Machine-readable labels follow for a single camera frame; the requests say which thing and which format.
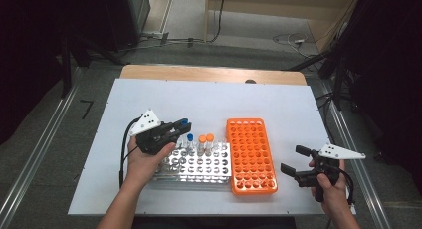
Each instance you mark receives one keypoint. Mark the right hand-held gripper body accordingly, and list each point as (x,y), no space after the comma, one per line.
(326,166)

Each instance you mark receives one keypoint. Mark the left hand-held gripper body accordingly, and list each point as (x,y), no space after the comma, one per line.
(151,136)

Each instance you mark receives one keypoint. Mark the orange-capped clear tube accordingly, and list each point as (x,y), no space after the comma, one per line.
(210,137)
(202,139)

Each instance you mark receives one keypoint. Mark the orange plastic tube rack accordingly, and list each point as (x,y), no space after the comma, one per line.
(252,156)

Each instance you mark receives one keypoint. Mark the silver metal tube rack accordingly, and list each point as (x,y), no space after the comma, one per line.
(199,166)

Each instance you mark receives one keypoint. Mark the person's right hand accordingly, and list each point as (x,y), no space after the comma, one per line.
(331,195)

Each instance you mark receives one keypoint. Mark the person's left hand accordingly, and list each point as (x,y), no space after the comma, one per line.
(146,169)

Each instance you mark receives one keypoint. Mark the white board sheet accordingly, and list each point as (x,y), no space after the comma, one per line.
(205,103)

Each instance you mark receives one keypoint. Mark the wooden table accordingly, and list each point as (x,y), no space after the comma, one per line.
(199,73)

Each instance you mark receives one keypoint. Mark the black metal stand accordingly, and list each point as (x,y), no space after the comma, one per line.
(66,66)
(338,79)

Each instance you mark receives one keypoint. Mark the dark cabinet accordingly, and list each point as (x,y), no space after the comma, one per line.
(129,16)

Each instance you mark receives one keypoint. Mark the wooden shelf unit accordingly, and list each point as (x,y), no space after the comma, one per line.
(275,5)

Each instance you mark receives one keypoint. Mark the metal floor rail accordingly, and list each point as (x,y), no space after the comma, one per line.
(361,182)
(36,149)

